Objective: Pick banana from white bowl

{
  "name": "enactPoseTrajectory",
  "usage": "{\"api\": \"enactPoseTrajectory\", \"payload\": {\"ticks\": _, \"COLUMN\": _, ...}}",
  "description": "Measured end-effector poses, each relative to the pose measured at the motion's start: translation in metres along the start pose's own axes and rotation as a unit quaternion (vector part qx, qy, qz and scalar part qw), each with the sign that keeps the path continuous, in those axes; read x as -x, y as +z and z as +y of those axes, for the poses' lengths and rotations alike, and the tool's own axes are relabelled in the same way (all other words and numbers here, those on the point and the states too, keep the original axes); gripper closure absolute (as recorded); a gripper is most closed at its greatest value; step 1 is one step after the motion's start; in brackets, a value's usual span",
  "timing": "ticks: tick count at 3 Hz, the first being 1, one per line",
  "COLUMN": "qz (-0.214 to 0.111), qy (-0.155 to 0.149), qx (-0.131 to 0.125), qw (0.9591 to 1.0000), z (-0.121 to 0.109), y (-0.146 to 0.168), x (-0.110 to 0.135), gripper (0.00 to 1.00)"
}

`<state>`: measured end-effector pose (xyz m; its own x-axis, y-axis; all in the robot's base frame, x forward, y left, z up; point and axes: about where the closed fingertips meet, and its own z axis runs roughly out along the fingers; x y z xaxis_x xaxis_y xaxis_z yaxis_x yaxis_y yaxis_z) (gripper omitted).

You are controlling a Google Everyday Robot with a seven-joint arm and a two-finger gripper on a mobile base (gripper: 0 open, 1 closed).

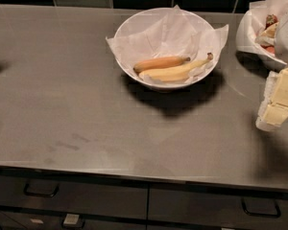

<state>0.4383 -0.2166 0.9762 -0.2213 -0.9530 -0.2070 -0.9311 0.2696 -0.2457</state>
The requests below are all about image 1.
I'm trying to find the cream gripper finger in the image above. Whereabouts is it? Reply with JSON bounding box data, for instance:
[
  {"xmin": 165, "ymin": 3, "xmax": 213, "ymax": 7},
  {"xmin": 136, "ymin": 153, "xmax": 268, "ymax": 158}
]
[{"xmin": 255, "ymin": 71, "xmax": 288, "ymax": 132}]

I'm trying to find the white bowl with strawberries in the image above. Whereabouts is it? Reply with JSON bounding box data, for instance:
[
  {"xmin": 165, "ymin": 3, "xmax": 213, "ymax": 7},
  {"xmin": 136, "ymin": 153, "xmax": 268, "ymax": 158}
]
[{"xmin": 236, "ymin": 10, "xmax": 288, "ymax": 72}]

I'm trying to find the yellow banana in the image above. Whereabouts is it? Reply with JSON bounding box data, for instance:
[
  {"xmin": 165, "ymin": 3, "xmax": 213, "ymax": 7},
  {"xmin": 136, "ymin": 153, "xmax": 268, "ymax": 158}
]
[{"xmin": 137, "ymin": 53, "xmax": 213, "ymax": 82}]

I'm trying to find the black left drawer handle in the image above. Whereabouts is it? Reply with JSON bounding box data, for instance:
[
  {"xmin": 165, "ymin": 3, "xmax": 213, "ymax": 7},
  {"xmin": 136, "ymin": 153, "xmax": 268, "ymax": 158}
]
[{"xmin": 23, "ymin": 182, "xmax": 60, "ymax": 197}]

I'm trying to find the red strawberries pile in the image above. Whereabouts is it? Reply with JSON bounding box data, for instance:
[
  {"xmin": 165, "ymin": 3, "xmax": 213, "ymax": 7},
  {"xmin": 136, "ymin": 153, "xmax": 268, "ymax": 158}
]
[{"xmin": 256, "ymin": 14, "xmax": 278, "ymax": 54}]

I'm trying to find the black drawer handle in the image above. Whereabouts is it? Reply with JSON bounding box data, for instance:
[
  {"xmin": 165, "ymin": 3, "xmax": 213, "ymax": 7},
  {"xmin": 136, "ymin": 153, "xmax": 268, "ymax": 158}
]
[
  {"xmin": 241, "ymin": 197, "xmax": 281, "ymax": 219},
  {"xmin": 23, "ymin": 182, "xmax": 60, "ymax": 197}
]

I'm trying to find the white label on lower drawer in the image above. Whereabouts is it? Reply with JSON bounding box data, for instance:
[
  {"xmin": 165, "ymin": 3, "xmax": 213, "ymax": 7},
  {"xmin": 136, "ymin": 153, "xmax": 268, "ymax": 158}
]
[{"xmin": 63, "ymin": 214, "xmax": 80, "ymax": 225}]

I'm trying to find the lower left drawer front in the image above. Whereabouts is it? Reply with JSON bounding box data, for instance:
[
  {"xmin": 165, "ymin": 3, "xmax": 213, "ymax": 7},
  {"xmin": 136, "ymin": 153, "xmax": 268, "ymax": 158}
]
[{"xmin": 0, "ymin": 208, "xmax": 147, "ymax": 230}]

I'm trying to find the drawer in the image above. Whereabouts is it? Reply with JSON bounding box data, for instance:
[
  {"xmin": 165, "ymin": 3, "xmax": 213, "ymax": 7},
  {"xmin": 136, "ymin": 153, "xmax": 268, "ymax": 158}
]
[
  {"xmin": 0, "ymin": 208, "xmax": 147, "ymax": 230},
  {"xmin": 0, "ymin": 175, "xmax": 147, "ymax": 219},
  {"xmin": 148, "ymin": 189, "xmax": 288, "ymax": 230}
]

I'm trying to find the right drawer front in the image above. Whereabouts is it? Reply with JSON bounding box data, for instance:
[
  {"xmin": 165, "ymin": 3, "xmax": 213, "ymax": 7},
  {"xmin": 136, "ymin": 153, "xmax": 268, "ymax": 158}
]
[{"xmin": 148, "ymin": 189, "xmax": 288, "ymax": 230}]

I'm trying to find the white paper liner in bowl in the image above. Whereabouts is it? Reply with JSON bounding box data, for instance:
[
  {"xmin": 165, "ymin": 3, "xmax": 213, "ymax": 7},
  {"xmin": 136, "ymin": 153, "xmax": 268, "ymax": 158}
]
[{"xmin": 106, "ymin": 5, "xmax": 229, "ymax": 84}]

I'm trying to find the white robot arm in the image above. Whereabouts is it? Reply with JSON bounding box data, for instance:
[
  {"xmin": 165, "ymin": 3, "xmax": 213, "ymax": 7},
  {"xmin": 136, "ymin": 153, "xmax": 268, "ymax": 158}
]
[{"xmin": 255, "ymin": 12, "xmax": 288, "ymax": 131}]

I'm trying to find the white paper liner right bowl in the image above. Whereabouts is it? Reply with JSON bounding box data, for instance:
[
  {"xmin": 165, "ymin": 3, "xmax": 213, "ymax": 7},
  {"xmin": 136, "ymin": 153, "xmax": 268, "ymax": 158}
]
[{"xmin": 235, "ymin": 0, "xmax": 288, "ymax": 62}]

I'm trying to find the black right drawer handle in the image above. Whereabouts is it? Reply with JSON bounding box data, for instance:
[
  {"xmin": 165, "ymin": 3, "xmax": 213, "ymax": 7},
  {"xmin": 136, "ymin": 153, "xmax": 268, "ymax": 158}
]
[{"xmin": 241, "ymin": 197, "xmax": 281, "ymax": 219}]

